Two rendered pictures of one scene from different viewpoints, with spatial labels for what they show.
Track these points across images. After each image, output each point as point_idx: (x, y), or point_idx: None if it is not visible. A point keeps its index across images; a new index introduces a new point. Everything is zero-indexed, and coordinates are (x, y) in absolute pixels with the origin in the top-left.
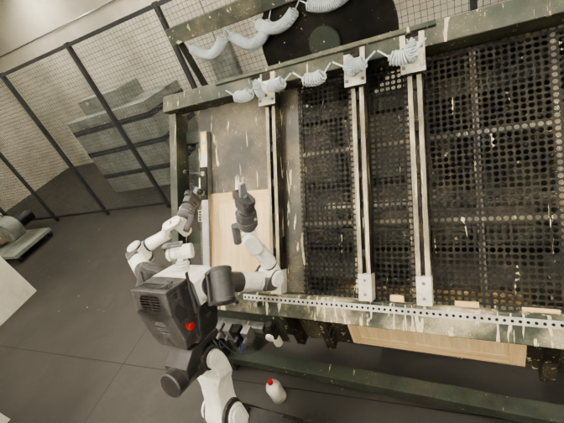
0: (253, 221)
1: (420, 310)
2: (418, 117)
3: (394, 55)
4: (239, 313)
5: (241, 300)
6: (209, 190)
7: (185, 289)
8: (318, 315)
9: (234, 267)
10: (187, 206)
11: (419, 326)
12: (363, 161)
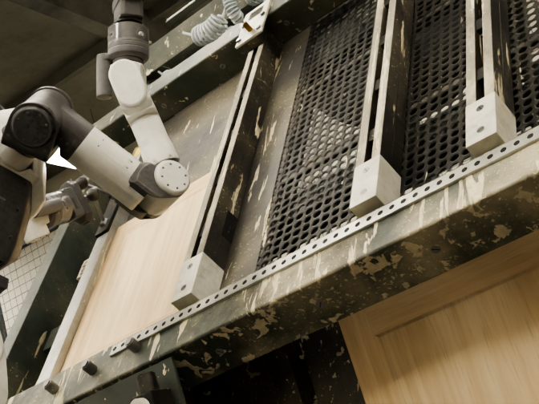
0: (135, 34)
1: (477, 159)
2: None
3: None
4: (91, 401)
5: (104, 362)
6: (118, 221)
7: None
8: (262, 295)
9: (116, 322)
10: (56, 192)
11: (474, 189)
12: (390, 21)
